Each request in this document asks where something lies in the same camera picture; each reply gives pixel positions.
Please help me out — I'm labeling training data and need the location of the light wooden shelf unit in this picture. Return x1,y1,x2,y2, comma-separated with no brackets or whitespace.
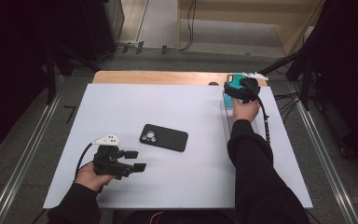
176,0,325,57

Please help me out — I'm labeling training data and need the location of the wooden desk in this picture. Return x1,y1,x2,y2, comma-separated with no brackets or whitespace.
91,70,269,88

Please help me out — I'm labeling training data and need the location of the white table board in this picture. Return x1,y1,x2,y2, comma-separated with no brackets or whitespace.
42,83,313,210

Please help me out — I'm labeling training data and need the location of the person's right hand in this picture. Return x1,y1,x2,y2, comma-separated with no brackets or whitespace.
232,97,261,124

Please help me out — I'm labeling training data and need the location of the thin floor cable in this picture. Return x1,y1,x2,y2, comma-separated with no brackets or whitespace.
115,41,181,55

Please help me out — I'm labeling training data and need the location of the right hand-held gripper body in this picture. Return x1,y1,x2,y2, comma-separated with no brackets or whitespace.
239,72,269,105

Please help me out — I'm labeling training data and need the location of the bundle of black cables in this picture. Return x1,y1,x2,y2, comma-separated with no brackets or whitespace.
273,91,306,124

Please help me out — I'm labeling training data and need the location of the person's left hand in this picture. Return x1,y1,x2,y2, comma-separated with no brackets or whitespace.
74,162,116,192

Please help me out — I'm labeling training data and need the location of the black metal stand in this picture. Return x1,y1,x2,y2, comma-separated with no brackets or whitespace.
45,45,102,105
259,46,315,111

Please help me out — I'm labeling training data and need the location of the aluminium floor rail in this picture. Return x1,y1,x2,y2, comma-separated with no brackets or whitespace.
295,99,358,224
0,92,63,224

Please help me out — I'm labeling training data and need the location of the left hand-held gripper cable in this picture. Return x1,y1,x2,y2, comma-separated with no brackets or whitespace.
74,142,99,180

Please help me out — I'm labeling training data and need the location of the right hand-held gripper cable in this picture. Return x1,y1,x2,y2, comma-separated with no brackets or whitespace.
255,90,272,147

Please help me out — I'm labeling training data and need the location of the black curtain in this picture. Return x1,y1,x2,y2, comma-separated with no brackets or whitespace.
304,0,358,167
0,0,85,157

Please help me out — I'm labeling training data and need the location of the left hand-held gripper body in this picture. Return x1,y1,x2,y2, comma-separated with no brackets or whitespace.
91,133,134,181

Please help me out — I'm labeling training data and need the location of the black hanging cable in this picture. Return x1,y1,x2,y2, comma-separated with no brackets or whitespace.
180,0,198,51

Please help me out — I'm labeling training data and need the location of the hand-held gripper cable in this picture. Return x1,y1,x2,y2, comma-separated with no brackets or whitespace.
255,90,272,147
74,142,99,180

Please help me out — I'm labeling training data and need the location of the blue orange patterned phone case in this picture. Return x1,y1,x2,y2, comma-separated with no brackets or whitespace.
225,73,247,109

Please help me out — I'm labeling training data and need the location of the dark cabinet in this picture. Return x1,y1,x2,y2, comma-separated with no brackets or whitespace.
80,0,125,62

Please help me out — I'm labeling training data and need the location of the black phone case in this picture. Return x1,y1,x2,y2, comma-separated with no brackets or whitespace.
139,123,189,153

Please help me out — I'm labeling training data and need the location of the clear plastic rack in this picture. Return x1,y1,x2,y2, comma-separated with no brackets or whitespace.
219,89,262,144

